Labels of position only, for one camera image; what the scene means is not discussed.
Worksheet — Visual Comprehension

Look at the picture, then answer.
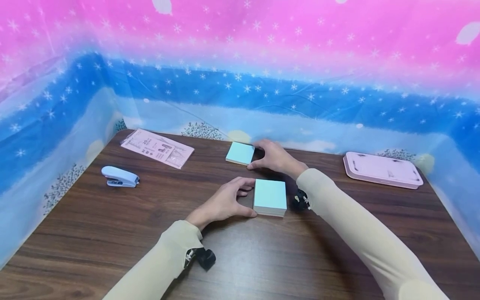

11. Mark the person's left hand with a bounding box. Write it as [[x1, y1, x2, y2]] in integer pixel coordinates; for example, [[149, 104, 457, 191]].
[[185, 177, 258, 232]]

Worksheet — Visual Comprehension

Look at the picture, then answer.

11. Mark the person's right hand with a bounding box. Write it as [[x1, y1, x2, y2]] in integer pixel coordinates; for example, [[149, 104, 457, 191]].
[[247, 140, 309, 180]]

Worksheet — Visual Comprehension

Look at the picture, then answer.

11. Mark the thin light blue paper pad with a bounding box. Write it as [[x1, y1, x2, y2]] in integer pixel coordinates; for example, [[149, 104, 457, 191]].
[[225, 141, 256, 166]]

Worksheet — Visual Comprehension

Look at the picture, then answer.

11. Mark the thick light blue paper pad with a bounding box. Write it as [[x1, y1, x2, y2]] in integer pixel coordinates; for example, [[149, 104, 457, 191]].
[[253, 179, 288, 218]]

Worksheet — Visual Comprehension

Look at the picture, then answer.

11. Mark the person's left forearm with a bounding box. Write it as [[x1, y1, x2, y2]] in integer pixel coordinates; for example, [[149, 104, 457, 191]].
[[102, 220, 204, 300]]

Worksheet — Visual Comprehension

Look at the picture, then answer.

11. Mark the person's right forearm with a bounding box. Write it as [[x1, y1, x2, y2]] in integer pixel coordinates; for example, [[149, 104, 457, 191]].
[[296, 168, 450, 300]]

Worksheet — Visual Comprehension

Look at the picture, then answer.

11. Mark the black wrist band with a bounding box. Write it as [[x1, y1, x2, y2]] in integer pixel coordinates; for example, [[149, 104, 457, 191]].
[[292, 188, 311, 211], [184, 247, 217, 271]]

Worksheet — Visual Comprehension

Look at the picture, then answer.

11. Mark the pink printed packet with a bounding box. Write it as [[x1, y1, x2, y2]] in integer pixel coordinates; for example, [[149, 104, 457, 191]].
[[120, 128, 195, 170]]

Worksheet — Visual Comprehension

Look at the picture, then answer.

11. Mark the pink tray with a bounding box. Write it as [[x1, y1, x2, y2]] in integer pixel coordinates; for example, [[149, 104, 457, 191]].
[[343, 151, 424, 190]]

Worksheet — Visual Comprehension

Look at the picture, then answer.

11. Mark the light blue stapler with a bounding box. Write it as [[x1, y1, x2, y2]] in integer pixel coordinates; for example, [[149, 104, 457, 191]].
[[101, 166, 140, 188]]

